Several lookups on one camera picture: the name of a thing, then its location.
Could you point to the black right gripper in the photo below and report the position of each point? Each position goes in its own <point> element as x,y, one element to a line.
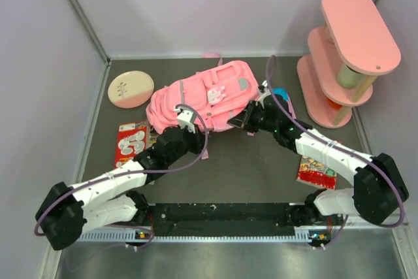
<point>239,121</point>

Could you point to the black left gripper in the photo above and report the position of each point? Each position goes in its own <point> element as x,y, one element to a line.
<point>198,142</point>

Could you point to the pink student backpack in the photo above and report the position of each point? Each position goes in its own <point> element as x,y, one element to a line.
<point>217,94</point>

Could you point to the red thick paperback book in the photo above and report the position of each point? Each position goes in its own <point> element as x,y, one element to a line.
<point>132,139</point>

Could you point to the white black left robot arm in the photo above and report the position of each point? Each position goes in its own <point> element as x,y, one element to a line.
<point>67,212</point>

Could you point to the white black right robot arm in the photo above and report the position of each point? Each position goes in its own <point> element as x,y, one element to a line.
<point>377,188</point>

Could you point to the pink cartoon pencil case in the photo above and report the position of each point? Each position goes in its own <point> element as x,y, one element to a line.
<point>284,95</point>

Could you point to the cream and pink plate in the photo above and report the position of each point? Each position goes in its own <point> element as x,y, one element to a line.
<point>130,89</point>

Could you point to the red colourful picture book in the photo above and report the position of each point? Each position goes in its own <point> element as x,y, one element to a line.
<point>314,173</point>

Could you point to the orange bowl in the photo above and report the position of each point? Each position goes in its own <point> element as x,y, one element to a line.
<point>333,105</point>

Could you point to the pale green cup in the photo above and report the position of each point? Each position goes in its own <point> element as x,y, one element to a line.
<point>348,78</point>

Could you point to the pink three-tier wooden shelf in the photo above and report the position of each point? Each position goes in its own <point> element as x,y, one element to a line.
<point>354,34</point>

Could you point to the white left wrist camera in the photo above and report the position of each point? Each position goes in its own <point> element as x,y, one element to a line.
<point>186,117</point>

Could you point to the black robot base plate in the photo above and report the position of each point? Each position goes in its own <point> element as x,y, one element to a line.
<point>230,219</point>

